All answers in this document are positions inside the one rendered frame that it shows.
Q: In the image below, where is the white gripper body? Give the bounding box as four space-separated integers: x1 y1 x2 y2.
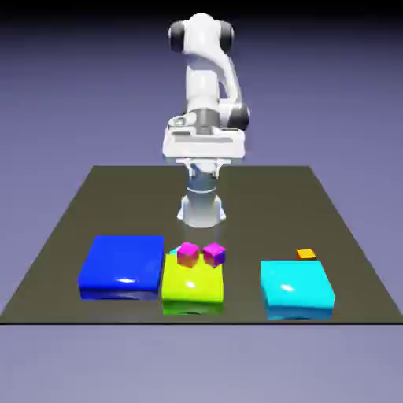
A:
161 124 247 165

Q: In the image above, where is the small magenta cube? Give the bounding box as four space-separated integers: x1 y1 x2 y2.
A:
176 241 201 269
201 241 227 269

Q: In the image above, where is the large yellow-green box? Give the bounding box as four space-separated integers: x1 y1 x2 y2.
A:
161 253 225 316

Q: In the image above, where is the large blue box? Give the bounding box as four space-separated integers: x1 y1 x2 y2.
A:
77 234 165 301

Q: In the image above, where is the large cyan box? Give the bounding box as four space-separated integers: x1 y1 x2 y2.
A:
260 259 337 321

